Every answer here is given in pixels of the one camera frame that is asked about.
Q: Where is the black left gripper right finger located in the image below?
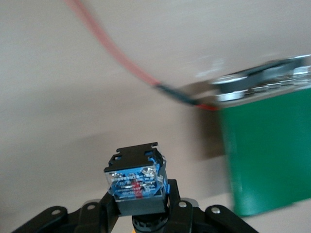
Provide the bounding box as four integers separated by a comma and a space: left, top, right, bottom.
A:
166, 179, 258, 233

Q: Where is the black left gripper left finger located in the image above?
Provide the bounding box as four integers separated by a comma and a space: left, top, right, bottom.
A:
12, 191, 120, 233

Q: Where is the yellow push button switch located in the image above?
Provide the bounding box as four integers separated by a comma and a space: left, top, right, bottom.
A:
104, 142, 171, 233

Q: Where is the green belt conveyor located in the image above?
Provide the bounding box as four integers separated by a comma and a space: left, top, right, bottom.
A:
196, 54, 311, 217

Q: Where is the red black twisted wire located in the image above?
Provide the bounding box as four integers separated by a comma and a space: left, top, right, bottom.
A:
64, 0, 219, 111

